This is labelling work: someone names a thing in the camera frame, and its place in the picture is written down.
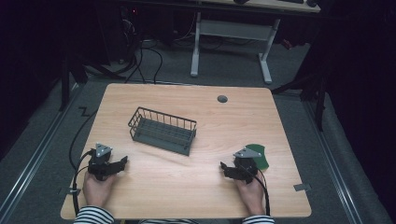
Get black computer tower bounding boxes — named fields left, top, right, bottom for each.
left=96, top=4, right=141, bottom=64

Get metal floor rail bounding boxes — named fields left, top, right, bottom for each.
left=0, top=83, right=82, bottom=220
left=303, top=100, right=364, bottom=224

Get white-legged desk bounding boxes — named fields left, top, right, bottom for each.
left=189, top=0, right=322, bottom=85

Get dark wire basket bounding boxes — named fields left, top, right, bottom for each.
left=127, top=106, right=198, bottom=157

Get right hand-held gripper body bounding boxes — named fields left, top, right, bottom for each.
left=229, top=147, right=263, bottom=185

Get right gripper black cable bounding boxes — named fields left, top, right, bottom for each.
left=237, top=163, right=271, bottom=217

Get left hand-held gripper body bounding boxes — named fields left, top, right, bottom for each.
left=87, top=143, right=121, bottom=182

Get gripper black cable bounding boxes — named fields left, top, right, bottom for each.
left=237, top=163, right=271, bottom=217
left=68, top=108, right=98, bottom=217

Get black metal stand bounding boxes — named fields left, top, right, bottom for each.
left=58, top=52, right=125, bottom=112
left=271, top=71, right=328, bottom=133

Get person's right hand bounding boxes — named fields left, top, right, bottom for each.
left=234, top=171, right=266, bottom=217

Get person's left hand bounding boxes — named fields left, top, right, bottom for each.
left=82, top=170, right=118, bottom=208

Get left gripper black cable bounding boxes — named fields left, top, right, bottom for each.
left=68, top=108, right=98, bottom=217

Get green scouring pad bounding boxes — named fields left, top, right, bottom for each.
left=245, top=143, right=270, bottom=172

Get black floor cables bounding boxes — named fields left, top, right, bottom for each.
left=83, top=18, right=225, bottom=85

